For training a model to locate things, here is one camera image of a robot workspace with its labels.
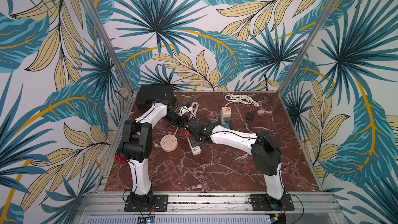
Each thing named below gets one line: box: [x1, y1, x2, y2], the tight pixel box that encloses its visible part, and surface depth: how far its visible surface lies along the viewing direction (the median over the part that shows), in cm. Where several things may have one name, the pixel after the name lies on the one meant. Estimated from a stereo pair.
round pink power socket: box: [160, 134, 178, 152], surface depth 92 cm
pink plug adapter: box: [256, 108, 266, 118], surface depth 108 cm
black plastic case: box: [135, 84, 173, 109], surface depth 118 cm
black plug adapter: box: [245, 112, 255, 122], surface depth 105 cm
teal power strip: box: [220, 117, 230, 130], surface depth 102 cm
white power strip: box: [186, 133, 202, 157], surface depth 90 cm
